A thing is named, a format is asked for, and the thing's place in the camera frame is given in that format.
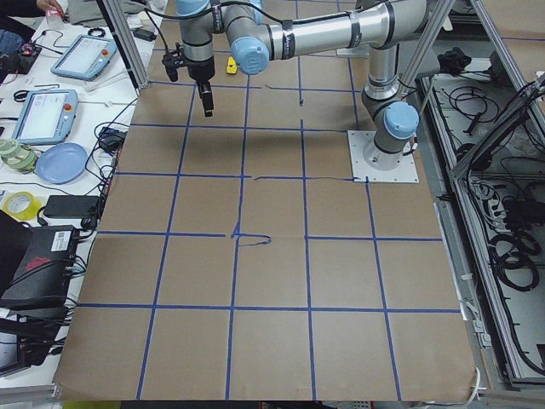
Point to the black power adapter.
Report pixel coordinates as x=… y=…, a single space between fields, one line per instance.
x=69 y=206

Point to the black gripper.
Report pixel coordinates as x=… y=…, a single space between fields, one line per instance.
x=201 y=70

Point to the light blue plate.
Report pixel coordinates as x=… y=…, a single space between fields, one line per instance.
x=61 y=163

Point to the yellow tape roll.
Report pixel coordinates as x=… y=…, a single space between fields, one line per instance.
x=22 y=206

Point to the blue teach pendant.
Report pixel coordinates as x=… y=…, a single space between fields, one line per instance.
x=86 y=58
x=46 y=117

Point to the lower blue teach pendant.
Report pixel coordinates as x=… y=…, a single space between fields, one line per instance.
x=46 y=117

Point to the yellow toy beetle car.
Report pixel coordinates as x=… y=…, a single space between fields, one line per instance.
x=231 y=66

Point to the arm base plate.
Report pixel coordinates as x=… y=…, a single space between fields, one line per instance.
x=369 y=164

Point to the aluminium frame post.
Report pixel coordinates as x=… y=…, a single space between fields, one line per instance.
x=119 y=27

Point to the upper blue teach pendant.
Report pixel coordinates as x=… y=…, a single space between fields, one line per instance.
x=86 y=58

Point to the grey chair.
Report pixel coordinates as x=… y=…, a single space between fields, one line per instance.
x=417 y=58

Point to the black red computer box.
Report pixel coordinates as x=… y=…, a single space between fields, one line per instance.
x=34 y=263

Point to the green tape rolls stack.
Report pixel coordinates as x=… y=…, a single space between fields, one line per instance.
x=18 y=156

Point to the cream paper cup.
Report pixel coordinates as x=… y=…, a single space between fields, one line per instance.
x=146 y=20

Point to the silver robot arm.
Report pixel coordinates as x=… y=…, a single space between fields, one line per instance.
x=257 y=38

